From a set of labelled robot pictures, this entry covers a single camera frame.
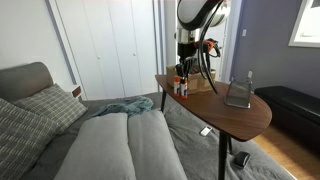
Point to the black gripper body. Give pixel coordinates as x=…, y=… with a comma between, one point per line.
x=186, y=54

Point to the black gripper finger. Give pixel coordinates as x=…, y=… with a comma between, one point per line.
x=186, y=70
x=179, y=70

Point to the glue stick orange cap front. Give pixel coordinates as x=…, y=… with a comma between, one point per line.
x=183, y=88

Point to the glue stick orange cap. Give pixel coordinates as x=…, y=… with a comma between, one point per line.
x=176, y=86
x=183, y=88

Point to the robot arm white and silver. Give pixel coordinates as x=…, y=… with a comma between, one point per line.
x=194, y=18

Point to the glue stick orange cap rear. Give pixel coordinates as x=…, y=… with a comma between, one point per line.
x=176, y=86

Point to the cardboard box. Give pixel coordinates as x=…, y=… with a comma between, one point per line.
x=196, y=83

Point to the blue crumpled blanket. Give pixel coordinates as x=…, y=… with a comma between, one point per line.
x=131, y=107

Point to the white remote on bed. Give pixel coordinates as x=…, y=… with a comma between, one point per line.
x=205, y=131

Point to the white closet doors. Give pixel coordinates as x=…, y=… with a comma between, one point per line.
x=113, y=45

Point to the wooden side table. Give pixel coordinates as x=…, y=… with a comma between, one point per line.
x=239, y=123

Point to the grey body pillow right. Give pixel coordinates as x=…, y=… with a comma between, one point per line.
x=152, y=148

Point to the grey body pillow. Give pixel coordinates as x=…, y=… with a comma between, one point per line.
x=100, y=151
x=152, y=148

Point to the black device on bed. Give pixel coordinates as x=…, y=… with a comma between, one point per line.
x=241, y=159

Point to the grey body pillow left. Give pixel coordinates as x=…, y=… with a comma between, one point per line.
x=100, y=151

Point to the black bench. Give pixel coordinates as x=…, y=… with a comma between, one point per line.
x=294, y=111

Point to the white framed picture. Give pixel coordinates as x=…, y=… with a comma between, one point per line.
x=306, y=31

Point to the plaid pillow rear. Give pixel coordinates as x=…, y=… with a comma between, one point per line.
x=54, y=103

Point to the plaid pillow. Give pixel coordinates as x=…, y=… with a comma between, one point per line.
x=54, y=103
x=23, y=137

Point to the plaid pillow front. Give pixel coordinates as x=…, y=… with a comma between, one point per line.
x=23, y=137

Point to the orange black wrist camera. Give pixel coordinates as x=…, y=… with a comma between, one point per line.
x=210, y=44

